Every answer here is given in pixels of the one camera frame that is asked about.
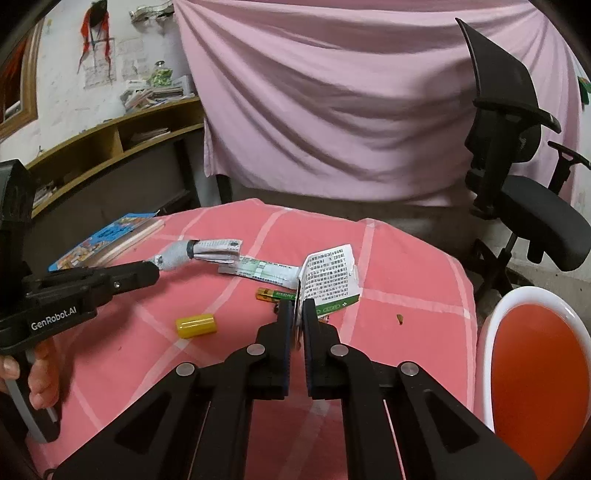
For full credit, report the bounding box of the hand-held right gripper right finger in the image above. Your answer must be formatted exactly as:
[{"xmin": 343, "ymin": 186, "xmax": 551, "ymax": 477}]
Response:
[{"xmin": 300, "ymin": 298, "xmax": 539, "ymax": 480}]

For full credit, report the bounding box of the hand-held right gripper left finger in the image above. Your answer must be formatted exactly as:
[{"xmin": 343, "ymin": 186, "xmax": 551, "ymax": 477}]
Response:
[{"xmin": 46, "ymin": 299, "xmax": 298, "ymax": 480}]

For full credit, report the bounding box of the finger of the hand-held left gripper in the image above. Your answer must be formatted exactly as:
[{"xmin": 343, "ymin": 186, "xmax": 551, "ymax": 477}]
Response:
[{"xmin": 23, "ymin": 260, "xmax": 161, "ymax": 319}]

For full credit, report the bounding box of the green yellow battery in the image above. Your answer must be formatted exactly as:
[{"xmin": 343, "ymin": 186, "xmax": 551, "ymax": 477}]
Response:
[{"xmin": 257, "ymin": 287, "xmax": 296, "ymax": 302}]

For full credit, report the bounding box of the yellow plastic cylinder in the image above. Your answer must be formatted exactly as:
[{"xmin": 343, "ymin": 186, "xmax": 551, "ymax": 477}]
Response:
[{"xmin": 175, "ymin": 313, "xmax": 218, "ymax": 340}]

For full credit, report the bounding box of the white green printed carton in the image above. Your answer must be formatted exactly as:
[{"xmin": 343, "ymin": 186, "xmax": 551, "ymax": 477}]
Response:
[{"xmin": 298, "ymin": 244, "xmax": 361, "ymax": 324}]

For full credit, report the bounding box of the green white paper strip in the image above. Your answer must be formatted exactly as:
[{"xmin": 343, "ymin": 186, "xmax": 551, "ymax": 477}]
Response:
[{"xmin": 218, "ymin": 255, "xmax": 298, "ymax": 282}]

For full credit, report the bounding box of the orange plastic bucket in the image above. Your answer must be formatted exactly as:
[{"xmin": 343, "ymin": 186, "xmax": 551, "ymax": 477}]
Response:
[{"xmin": 478, "ymin": 286, "xmax": 591, "ymax": 462}]

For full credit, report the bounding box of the person's left hand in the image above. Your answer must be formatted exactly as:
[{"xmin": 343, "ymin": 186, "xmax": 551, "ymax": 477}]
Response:
[{"xmin": 0, "ymin": 342, "xmax": 61, "ymax": 409}]

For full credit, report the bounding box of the stack of loose papers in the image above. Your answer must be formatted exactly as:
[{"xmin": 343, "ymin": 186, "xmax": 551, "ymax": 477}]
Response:
[{"xmin": 32, "ymin": 180, "xmax": 56, "ymax": 208}]

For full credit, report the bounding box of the blue illustrated book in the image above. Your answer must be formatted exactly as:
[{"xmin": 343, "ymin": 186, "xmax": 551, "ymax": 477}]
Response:
[{"xmin": 48, "ymin": 211, "xmax": 165, "ymax": 273}]

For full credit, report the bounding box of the wooden shelf desk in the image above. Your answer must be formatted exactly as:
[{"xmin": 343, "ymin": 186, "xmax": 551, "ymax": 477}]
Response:
[{"xmin": 0, "ymin": 95, "xmax": 206, "ymax": 259}]

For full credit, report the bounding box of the pink checked tablecloth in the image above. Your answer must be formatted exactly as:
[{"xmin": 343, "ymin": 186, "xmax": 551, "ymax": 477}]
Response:
[{"xmin": 25, "ymin": 198, "xmax": 476, "ymax": 480}]

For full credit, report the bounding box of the thin pile of papers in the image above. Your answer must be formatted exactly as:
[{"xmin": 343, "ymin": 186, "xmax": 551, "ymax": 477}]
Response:
[{"xmin": 129, "ymin": 127, "xmax": 171, "ymax": 146}]

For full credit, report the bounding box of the stack of books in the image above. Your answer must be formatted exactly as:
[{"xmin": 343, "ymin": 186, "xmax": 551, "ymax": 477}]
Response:
[{"xmin": 120, "ymin": 76, "xmax": 197, "ymax": 112}]

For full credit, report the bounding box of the glass jar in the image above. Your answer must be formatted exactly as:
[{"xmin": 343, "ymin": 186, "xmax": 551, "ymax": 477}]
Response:
[{"xmin": 148, "ymin": 61, "xmax": 174, "ymax": 88}]

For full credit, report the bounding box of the red black kite decoration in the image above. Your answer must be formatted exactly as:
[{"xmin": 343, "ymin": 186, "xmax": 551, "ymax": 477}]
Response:
[{"xmin": 76, "ymin": 0, "xmax": 112, "ymax": 75}]

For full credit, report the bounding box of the black office chair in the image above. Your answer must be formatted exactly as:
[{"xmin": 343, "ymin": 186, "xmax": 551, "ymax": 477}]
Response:
[{"xmin": 455, "ymin": 17, "xmax": 591, "ymax": 305}]

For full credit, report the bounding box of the pink hanging sheet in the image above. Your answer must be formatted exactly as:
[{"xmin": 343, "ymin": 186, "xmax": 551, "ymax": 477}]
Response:
[{"xmin": 173, "ymin": 0, "xmax": 585, "ymax": 208}]

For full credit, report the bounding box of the white paper wall chart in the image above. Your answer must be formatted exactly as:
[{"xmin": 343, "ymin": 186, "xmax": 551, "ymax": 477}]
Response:
[
  {"xmin": 115, "ymin": 37, "xmax": 144, "ymax": 79},
  {"xmin": 83, "ymin": 39, "xmax": 116, "ymax": 90}
]

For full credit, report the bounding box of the wire wall shelf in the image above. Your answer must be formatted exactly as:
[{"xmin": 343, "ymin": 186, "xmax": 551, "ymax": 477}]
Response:
[{"xmin": 129, "ymin": 0, "xmax": 175, "ymax": 24}]

